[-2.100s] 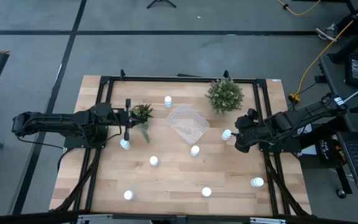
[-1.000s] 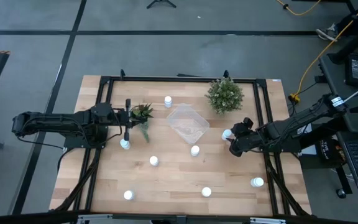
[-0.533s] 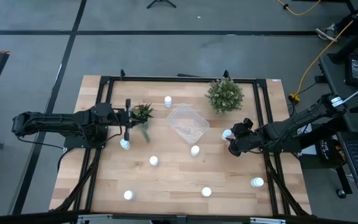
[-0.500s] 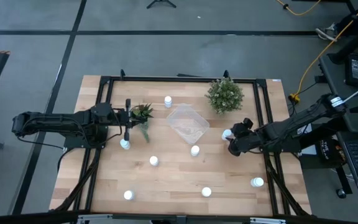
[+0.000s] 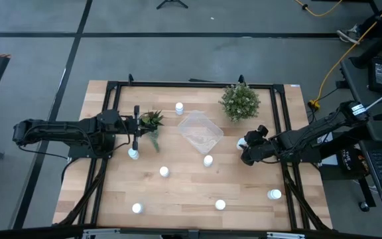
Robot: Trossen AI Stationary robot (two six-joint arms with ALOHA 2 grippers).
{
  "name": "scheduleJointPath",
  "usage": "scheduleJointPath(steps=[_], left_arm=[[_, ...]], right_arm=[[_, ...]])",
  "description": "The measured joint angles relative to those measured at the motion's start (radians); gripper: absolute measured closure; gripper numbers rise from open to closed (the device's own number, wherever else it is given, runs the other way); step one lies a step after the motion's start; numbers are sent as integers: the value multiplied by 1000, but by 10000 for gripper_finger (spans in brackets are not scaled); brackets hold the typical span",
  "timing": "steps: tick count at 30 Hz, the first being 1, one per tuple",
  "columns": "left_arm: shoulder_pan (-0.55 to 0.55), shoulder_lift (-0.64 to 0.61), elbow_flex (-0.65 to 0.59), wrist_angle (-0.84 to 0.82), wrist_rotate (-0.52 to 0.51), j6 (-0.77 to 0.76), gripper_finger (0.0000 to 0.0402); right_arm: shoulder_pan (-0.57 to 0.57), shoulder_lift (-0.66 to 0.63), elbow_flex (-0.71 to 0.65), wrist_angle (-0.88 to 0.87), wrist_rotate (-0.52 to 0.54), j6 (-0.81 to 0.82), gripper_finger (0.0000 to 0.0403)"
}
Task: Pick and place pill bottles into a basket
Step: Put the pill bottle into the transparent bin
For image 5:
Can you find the black power adapter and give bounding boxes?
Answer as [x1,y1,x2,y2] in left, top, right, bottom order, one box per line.
[368,56,382,93]

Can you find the dark grey desk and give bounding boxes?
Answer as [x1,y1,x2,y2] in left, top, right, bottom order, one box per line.
[339,55,382,118]

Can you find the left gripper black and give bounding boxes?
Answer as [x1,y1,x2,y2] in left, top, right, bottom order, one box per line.
[121,105,157,151]

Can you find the black aluminium table frame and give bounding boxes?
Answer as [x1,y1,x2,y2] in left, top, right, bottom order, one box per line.
[58,73,331,232]

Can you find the succulent arrangement in dark pot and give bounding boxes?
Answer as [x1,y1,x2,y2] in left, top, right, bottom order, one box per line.
[139,110,164,153]

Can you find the black box with white lettering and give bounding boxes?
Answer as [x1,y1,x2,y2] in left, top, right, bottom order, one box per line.
[338,147,370,177]

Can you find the black tripod legs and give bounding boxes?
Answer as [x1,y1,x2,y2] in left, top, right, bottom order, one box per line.
[156,0,189,10]

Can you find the clear plastic basket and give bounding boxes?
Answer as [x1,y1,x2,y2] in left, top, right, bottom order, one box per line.
[177,110,225,155]

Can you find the black desk foot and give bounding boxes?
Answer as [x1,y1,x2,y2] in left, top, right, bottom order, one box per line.
[348,19,382,70]

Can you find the black desk leg with caster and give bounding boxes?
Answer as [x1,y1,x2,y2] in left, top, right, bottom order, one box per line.
[355,177,377,213]

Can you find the yellow extension cable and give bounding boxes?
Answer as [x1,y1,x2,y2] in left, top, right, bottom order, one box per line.
[293,0,344,17]
[307,0,382,110]

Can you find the person's shoe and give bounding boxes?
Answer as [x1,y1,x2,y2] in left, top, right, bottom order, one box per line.
[336,25,361,45]

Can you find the black crossbar with silver brackets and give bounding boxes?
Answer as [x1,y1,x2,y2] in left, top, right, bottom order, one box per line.
[0,224,382,239]

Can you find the bushy plant in black pot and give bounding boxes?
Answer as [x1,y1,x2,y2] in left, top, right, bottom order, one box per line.
[218,82,261,123]

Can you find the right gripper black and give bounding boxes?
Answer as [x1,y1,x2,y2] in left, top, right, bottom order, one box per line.
[240,124,283,166]

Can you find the person's leg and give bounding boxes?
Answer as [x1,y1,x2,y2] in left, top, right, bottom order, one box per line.
[358,5,382,37]

